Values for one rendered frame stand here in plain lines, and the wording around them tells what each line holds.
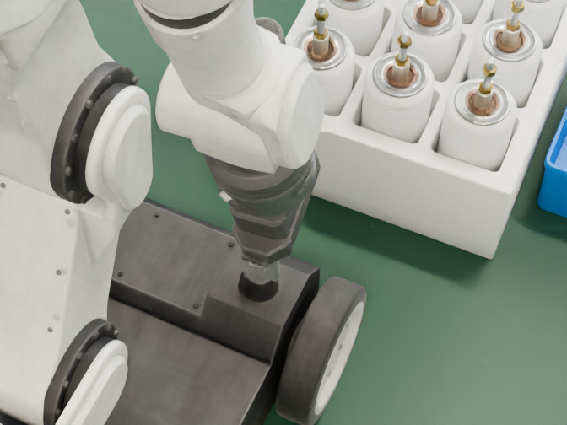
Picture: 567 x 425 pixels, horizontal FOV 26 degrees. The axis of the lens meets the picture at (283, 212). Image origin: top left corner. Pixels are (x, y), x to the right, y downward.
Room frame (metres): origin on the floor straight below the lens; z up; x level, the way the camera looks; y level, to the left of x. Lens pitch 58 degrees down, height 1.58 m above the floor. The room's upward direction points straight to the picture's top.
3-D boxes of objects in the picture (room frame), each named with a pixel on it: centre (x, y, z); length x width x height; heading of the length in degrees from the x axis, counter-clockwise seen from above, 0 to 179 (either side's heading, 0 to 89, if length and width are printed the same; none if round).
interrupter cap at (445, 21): (1.16, -0.21, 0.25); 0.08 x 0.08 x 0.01
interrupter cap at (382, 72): (1.05, -0.16, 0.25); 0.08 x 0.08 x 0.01
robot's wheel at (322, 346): (0.71, -0.05, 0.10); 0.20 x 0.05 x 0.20; 155
